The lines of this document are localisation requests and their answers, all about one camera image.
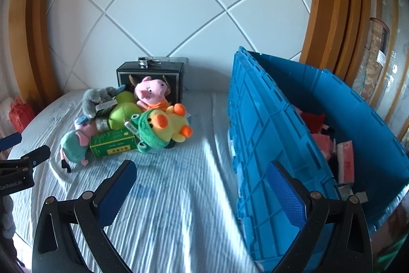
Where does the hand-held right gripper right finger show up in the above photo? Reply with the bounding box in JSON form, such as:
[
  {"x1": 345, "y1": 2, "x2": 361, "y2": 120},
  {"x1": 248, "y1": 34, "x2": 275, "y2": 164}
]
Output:
[{"x1": 266, "y1": 160, "x2": 374, "y2": 273}]

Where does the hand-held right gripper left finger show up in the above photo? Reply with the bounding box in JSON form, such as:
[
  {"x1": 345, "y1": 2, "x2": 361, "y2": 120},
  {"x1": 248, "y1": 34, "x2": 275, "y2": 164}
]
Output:
[{"x1": 31, "y1": 160, "x2": 138, "y2": 273}]

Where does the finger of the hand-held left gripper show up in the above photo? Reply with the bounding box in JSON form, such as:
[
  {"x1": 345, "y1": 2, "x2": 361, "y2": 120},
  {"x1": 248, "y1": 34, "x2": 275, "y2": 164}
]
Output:
[
  {"x1": 0, "y1": 132, "x2": 22, "y2": 151},
  {"x1": 6, "y1": 146, "x2": 51, "y2": 172}
]

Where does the teal shirt pig plush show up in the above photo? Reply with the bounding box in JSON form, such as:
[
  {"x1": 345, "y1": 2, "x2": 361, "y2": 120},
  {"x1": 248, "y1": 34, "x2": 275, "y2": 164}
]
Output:
[{"x1": 60, "y1": 118, "x2": 98, "y2": 173}]

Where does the green cardboard box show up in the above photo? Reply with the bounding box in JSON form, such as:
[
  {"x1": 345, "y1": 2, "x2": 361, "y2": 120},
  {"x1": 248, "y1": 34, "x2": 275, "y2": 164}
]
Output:
[{"x1": 89, "y1": 127, "x2": 139, "y2": 159}]

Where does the blue plastic crate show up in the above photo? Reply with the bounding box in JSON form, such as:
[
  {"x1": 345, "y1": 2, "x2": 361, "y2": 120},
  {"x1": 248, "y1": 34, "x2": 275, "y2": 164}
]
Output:
[{"x1": 228, "y1": 47, "x2": 409, "y2": 273}]

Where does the green and white plush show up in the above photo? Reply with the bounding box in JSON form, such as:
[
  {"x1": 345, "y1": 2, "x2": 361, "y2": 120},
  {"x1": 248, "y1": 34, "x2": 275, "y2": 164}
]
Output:
[{"x1": 107, "y1": 91, "x2": 143, "y2": 129}]

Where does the grey elephant plush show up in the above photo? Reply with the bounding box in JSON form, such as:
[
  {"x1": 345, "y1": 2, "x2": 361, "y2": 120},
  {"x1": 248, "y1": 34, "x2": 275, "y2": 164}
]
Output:
[{"x1": 82, "y1": 86, "x2": 127, "y2": 117}]

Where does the yellow duck plush green hat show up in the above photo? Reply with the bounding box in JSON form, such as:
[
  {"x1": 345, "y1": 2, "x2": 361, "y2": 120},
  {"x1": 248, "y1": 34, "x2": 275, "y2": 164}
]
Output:
[{"x1": 126, "y1": 103, "x2": 194, "y2": 154}]

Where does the pink pig plush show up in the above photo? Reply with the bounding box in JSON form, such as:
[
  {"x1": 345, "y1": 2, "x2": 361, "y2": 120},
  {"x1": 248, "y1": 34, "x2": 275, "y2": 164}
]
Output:
[{"x1": 129, "y1": 75, "x2": 170, "y2": 110}]

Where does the red bag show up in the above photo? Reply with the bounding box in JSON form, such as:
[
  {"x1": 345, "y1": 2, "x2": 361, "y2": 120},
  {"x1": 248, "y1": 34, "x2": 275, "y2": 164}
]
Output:
[{"x1": 9, "y1": 97, "x2": 35, "y2": 133}]

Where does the white soft item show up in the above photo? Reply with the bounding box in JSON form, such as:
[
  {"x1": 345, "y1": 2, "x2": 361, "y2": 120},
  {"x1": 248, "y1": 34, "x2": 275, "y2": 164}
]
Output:
[{"x1": 0, "y1": 99, "x2": 13, "y2": 129}]

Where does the pink tissue packet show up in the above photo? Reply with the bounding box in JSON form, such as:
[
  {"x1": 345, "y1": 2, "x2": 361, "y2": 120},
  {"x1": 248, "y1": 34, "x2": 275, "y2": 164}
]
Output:
[
  {"x1": 311, "y1": 132, "x2": 334, "y2": 161},
  {"x1": 335, "y1": 140, "x2": 355, "y2": 184}
]

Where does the red plush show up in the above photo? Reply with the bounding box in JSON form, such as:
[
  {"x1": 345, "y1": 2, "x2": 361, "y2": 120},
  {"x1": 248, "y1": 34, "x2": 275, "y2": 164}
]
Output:
[{"x1": 300, "y1": 111, "x2": 326, "y2": 134}]

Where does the black gift bag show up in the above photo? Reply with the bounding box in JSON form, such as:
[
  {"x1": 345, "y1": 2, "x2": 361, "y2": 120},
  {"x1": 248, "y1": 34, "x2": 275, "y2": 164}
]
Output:
[{"x1": 116, "y1": 57, "x2": 189, "y2": 105}]

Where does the silver metal flask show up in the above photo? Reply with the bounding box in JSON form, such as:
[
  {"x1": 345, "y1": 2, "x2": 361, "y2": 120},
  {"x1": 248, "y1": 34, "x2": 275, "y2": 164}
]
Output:
[{"x1": 137, "y1": 57, "x2": 162, "y2": 66}]

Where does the rolled patterned mat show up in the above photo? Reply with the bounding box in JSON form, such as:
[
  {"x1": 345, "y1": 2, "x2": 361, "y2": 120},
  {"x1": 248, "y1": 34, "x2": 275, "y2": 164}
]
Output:
[{"x1": 353, "y1": 17, "x2": 392, "y2": 101}]

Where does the wooden headboard frame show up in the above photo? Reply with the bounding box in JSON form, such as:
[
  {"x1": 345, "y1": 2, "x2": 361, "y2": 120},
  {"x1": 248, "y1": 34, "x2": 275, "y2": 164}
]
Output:
[{"x1": 8, "y1": 0, "x2": 381, "y2": 107}]

